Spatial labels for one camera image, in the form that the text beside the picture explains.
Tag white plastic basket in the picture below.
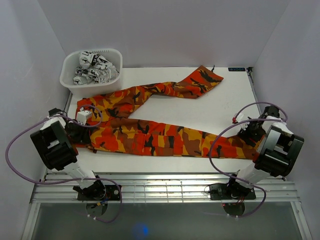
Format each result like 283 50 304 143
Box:
59 48 123 98

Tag small black label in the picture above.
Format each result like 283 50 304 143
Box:
228 67 246 72

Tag black white printed garment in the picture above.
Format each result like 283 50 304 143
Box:
73 51 120 86

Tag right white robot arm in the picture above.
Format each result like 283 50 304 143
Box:
225 105 305 199

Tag orange camouflage trousers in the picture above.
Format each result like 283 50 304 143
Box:
76 65 258 160

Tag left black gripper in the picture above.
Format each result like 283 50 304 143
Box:
64 119 91 144

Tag aluminium rail frame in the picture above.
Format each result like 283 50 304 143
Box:
22 172 312 240

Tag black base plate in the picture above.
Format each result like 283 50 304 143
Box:
209 183 256 200
76 184 120 202

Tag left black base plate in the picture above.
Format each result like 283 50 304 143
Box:
76 184 120 202

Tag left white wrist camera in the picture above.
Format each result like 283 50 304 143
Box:
75 110 92 126

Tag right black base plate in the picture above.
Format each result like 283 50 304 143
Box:
209 183 256 200

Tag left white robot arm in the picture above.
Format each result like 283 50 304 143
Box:
30 108 107 200

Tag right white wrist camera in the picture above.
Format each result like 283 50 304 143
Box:
232 113 248 130

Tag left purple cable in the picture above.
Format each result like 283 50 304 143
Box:
5 104 123 224

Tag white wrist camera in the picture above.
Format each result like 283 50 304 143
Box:
75 110 92 126
232 113 248 130

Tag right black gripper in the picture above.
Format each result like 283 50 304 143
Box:
237 116 266 147

